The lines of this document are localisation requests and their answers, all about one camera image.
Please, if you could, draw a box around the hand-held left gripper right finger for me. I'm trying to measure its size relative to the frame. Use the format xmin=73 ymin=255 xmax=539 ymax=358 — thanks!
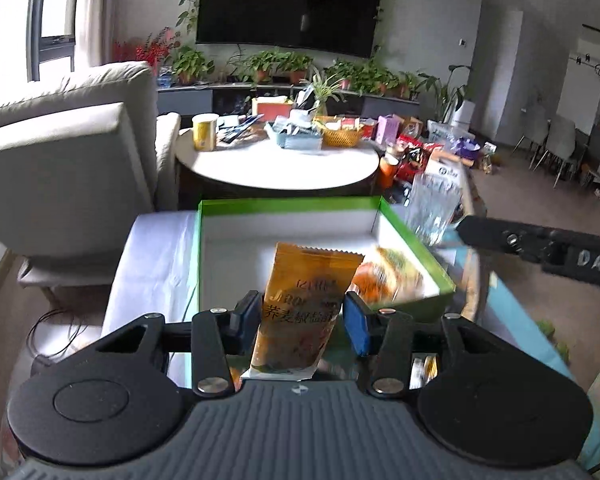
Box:
xmin=342 ymin=291 xmax=508 ymax=400

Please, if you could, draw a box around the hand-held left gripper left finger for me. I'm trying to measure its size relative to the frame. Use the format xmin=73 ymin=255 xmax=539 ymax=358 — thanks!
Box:
xmin=94 ymin=289 xmax=265 ymax=400

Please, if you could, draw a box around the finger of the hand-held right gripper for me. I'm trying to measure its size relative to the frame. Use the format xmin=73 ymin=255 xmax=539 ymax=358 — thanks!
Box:
xmin=455 ymin=215 xmax=552 ymax=262

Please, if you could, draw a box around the golden orange snack packet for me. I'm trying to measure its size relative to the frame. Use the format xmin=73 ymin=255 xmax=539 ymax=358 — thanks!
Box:
xmin=240 ymin=241 xmax=366 ymax=380

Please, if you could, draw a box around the green cardboard box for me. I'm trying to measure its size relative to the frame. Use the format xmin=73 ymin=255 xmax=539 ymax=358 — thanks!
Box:
xmin=196 ymin=196 xmax=457 ymax=323

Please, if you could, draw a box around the clear glass mug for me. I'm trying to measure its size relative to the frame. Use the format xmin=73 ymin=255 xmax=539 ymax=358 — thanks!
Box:
xmin=404 ymin=172 xmax=463 ymax=247

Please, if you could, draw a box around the yellow striped small packet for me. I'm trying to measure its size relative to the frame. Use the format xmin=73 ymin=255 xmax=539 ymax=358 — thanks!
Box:
xmin=409 ymin=354 xmax=439 ymax=391

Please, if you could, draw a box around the white carton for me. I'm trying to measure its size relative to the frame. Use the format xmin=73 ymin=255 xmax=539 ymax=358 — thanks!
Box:
xmin=425 ymin=157 xmax=463 ymax=181

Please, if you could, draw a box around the teal printed table mat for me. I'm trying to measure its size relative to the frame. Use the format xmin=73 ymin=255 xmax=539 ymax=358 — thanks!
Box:
xmin=180 ymin=240 xmax=588 ymax=391

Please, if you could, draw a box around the pile of colourful bags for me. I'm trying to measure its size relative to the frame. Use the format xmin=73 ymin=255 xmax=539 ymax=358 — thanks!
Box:
xmin=395 ymin=127 xmax=483 ymax=171

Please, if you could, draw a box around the white tablecloth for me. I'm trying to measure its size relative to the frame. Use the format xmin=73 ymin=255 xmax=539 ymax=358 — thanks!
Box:
xmin=102 ymin=210 xmax=201 ymax=386

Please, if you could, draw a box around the orange bottle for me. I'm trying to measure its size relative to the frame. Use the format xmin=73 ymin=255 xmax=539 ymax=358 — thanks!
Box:
xmin=378 ymin=154 xmax=397 ymax=187

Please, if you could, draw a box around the white air purifier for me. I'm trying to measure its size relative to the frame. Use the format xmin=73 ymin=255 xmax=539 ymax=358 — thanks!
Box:
xmin=452 ymin=100 xmax=476 ymax=131

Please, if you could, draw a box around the large-leaf floor plant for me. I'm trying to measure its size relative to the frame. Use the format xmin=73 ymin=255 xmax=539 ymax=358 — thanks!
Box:
xmin=420 ymin=64 xmax=468 ymax=126

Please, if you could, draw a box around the round white table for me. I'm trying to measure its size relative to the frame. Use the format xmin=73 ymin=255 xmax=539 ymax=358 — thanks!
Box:
xmin=174 ymin=127 xmax=381 ymax=196

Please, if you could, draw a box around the blue-grey plastic tray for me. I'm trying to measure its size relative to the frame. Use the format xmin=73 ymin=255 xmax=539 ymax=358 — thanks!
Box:
xmin=265 ymin=119 xmax=325 ymax=152

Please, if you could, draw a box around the wicker basket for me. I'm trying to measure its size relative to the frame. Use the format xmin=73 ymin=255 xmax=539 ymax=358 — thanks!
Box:
xmin=316 ymin=116 xmax=366 ymax=148

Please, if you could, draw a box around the yellow can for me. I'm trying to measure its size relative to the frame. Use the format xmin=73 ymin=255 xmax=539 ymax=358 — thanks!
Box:
xmin=192 ymin=114 xmax=220 ymax=152

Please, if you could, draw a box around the row of green potted plants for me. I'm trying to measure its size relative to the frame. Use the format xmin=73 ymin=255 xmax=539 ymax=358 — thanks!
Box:
xmin=325 ymin=60 xmax=421 ymax=100

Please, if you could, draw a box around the orange tissue box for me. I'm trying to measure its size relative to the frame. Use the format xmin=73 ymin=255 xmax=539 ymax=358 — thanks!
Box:
xmin=251 ymin=97 xmax=295 ymax=122

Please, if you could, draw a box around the spider plant in vase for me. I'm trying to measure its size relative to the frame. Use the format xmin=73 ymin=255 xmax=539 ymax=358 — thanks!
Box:
xmin=300 ymin=67 xmax=348 ymax=118

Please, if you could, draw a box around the grey armchair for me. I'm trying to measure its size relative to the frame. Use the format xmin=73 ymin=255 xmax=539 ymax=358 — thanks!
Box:
xmin=0 ymin=61 xmax=182 ymax=291

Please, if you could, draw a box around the green potted plant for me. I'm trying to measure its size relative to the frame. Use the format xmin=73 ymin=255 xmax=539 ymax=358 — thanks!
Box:
xmin=172 ymin=46 xmax=215 ymax=86
xmin=240 ymin=50 xmax=313 ymax=85

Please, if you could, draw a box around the red flower plant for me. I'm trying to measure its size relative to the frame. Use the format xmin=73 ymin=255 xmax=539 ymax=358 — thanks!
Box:
xmin=112 ymin=29 xmax=181 ymax=78

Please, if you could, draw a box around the beige curtain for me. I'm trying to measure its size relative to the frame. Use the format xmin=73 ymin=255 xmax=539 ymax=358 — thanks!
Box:
xmin=75 ymin=0 xmax=116 ymax=68

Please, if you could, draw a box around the dark framed window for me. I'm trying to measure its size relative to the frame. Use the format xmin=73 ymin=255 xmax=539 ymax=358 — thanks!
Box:
xmin=27 ymin=0 xmax=78 ymax=83

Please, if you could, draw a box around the black floor cable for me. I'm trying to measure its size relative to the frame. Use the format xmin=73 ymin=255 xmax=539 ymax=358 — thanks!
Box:
xmin=27 ymin=307 xmax=88 ymax=361

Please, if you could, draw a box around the black wall television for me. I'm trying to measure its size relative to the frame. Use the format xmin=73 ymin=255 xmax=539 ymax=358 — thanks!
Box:
xmin=196 ymin=0 xmax=385 ymax=59

